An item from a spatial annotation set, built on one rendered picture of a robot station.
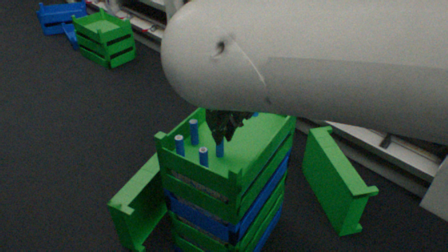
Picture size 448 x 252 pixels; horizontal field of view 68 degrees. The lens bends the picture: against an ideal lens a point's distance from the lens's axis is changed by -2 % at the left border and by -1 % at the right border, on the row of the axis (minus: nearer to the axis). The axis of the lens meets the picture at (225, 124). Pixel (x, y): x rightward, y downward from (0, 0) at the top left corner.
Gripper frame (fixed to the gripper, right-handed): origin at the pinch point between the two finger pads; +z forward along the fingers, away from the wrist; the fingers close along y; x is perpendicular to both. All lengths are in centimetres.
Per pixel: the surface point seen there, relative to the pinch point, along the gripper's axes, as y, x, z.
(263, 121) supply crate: 15.5, 3.4, 11.2
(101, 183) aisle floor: -26, 22, 64
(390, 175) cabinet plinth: 68, -21, 42
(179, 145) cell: -8.5, 2.1, 5.0
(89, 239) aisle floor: -34, 2, 55
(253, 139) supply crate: 9.5, -0.9, 9.1
